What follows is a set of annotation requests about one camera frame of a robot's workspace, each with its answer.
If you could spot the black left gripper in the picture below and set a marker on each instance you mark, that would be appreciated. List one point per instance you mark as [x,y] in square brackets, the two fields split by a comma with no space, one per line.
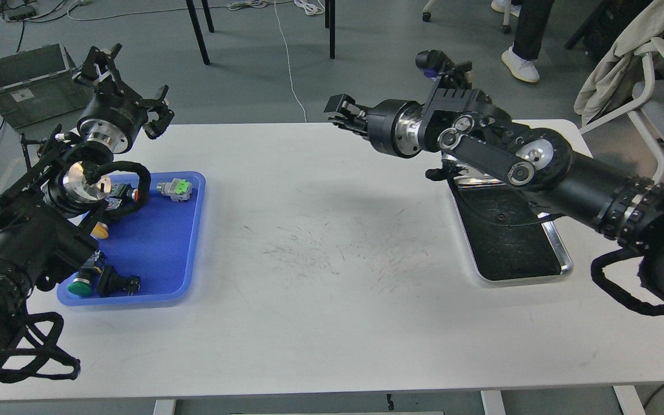
[112,120]

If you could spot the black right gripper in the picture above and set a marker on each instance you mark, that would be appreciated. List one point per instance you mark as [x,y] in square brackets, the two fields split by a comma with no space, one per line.
[391,126]

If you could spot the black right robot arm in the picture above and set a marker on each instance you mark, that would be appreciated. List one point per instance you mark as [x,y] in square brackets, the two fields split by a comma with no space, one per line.
[463,123]

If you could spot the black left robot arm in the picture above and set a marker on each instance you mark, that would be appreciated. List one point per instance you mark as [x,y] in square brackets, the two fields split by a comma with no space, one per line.
[48,215]

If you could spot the grey green connector part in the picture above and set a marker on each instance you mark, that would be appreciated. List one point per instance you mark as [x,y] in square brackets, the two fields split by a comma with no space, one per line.
[178,190]

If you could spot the grey plastic crate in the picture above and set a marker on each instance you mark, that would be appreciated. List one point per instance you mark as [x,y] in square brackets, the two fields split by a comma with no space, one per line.
[37,84]

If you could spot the blue plastic tray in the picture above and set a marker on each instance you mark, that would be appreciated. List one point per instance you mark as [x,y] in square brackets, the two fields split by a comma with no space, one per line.
[158,243]

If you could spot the white sneaker of person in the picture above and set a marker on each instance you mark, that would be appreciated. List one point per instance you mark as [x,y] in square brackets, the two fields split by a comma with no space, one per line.
[522,69]

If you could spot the silver metal tray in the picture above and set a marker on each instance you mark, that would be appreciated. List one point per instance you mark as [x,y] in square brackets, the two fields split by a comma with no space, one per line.
[526,248]

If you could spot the beige jacket on chair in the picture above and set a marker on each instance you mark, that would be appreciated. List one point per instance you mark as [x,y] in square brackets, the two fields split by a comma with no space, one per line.
[606,76]

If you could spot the white office chair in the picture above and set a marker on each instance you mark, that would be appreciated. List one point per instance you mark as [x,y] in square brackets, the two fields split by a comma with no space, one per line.
[646,109]

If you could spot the red push button switch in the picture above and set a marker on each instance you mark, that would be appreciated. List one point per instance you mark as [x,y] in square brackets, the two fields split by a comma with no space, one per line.
[122,194]

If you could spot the yellow push button switch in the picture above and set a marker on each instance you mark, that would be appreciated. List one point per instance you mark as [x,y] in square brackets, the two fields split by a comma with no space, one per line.
[100,231]

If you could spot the black push button switch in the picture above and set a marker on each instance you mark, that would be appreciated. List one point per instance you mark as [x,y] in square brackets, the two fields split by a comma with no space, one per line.
[110,283]

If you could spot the green push button switch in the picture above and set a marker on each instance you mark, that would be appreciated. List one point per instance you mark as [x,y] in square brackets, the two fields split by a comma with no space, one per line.
[83,283]

